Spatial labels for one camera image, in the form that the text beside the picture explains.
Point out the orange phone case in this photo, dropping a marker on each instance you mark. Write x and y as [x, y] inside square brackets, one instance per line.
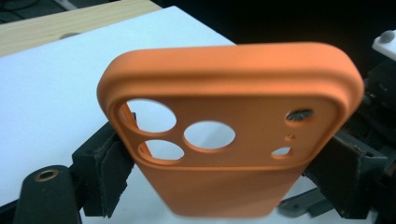
[218, 77]

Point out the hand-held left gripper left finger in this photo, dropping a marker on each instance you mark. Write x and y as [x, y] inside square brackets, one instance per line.
[102, 174]

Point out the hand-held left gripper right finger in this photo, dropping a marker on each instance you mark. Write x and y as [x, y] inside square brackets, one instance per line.
[348, 177]

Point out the white metal desk frame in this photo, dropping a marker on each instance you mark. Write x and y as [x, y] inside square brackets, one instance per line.
[65, 3]

